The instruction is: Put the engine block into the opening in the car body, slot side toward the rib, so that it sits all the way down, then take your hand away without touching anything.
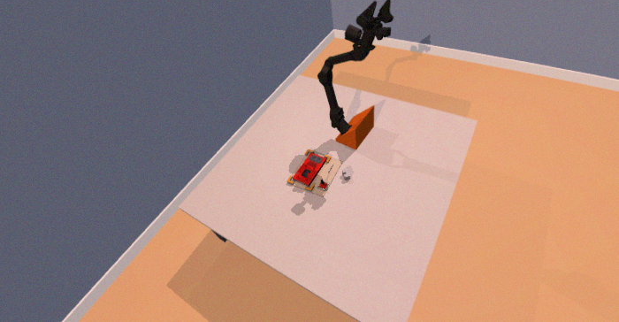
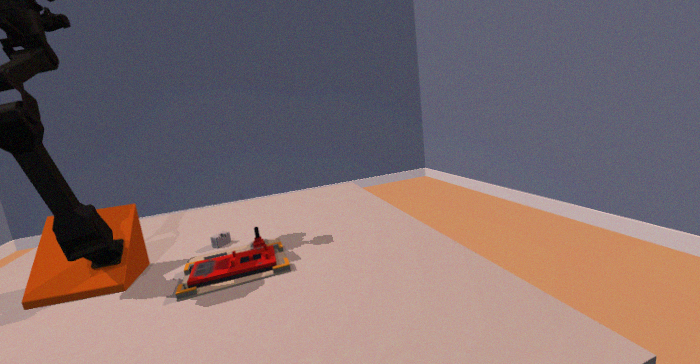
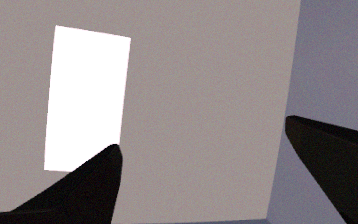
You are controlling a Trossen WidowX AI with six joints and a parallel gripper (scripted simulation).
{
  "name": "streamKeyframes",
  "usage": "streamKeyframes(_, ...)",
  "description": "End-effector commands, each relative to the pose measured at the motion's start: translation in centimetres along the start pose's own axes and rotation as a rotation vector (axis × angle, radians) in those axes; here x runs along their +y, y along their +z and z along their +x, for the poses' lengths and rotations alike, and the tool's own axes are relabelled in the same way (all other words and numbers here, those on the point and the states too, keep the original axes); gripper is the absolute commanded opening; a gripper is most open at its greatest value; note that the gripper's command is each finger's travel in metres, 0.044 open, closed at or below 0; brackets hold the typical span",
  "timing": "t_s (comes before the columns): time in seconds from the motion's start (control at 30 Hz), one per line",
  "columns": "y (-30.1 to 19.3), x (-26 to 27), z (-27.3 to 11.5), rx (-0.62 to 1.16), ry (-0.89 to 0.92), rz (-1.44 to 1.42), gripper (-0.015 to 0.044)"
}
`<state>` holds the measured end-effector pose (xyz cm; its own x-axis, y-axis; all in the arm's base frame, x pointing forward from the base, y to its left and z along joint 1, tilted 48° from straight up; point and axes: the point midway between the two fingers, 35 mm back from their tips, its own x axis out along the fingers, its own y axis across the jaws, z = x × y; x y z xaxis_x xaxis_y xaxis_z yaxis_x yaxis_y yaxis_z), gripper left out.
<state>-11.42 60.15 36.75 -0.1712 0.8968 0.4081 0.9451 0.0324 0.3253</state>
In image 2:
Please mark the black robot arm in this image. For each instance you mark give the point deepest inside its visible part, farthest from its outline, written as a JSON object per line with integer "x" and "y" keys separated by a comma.
{"x": 79, "y": 230}

